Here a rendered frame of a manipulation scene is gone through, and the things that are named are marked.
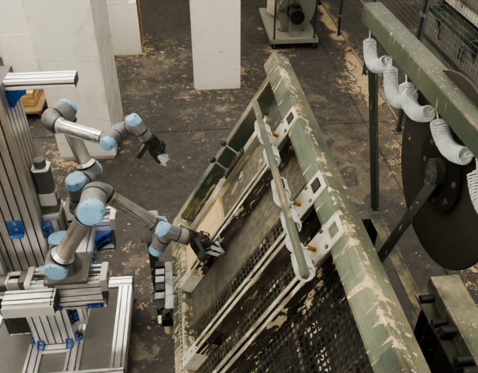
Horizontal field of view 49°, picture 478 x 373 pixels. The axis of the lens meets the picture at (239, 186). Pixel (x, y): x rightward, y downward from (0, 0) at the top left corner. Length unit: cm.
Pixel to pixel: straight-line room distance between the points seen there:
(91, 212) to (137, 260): 202
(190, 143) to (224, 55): 140
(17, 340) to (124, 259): 109
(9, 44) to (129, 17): 166
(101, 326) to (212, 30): 391
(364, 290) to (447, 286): 37
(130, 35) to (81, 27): 288
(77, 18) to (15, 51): 226
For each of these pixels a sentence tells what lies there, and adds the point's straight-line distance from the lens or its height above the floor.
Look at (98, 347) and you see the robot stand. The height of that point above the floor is 21.
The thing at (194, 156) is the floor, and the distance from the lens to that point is 551.
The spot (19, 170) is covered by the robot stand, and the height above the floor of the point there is 159.
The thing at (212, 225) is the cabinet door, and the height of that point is 115.
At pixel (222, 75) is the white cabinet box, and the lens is 671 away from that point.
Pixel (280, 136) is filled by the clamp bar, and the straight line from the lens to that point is 235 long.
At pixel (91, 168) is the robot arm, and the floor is 127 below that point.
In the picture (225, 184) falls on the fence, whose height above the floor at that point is 132.
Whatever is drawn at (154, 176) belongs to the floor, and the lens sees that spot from 527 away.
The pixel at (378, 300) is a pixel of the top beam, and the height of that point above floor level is 196.
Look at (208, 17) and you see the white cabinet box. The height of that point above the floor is 92.
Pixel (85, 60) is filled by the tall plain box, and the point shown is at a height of 110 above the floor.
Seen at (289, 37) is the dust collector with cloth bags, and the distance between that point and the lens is 793.
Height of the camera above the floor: 310
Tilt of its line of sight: 38 degrees down
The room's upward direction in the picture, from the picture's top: straight up
